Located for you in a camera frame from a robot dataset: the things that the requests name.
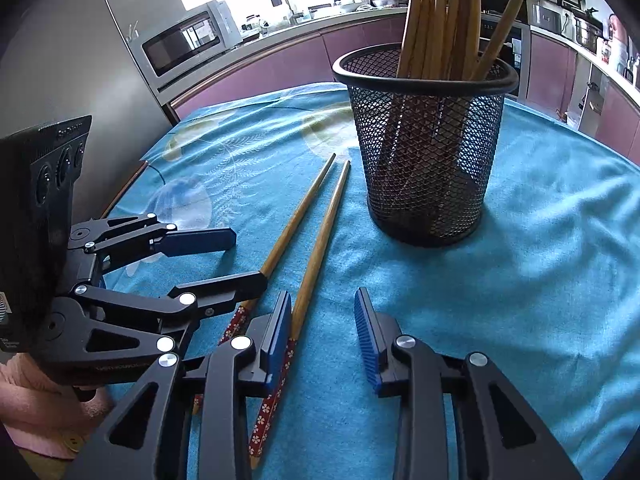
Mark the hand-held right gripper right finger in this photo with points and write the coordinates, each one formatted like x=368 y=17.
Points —
x=367 y=340

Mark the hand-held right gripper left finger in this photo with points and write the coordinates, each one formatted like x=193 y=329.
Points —
x=279 y=340

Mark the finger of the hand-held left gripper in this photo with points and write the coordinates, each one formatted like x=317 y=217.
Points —
x=225 y=290
x=200 y=241

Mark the wooden chopstick floral red end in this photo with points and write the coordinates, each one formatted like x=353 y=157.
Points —
x=300 y=210
x=320 y=250

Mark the black mesh utensil holder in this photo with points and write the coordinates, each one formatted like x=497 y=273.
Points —
x=475 y=210

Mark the bunch of wooden chopsticks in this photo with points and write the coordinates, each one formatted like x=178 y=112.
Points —
x=430 y=20

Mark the person's left forearm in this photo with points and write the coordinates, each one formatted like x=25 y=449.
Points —
x=35 y=400

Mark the grey refrigerator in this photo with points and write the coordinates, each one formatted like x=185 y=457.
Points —
x=75 y=60

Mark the purple kitchen cabinet run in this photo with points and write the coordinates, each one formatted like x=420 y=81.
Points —
x=280 y=60
x=547 y=70

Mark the blue leaf print tablecloth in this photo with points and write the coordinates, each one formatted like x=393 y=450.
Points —
x=550 y=260

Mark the white microwave oven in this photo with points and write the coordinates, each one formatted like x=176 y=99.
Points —
x=190 y=35

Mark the built-in black oven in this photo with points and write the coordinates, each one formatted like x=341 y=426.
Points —
x=517 y=60

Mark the stainless steel stock pot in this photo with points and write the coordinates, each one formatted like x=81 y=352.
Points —
x=587 y=32

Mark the pink kettle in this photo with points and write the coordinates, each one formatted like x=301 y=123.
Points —
x=617 y=45

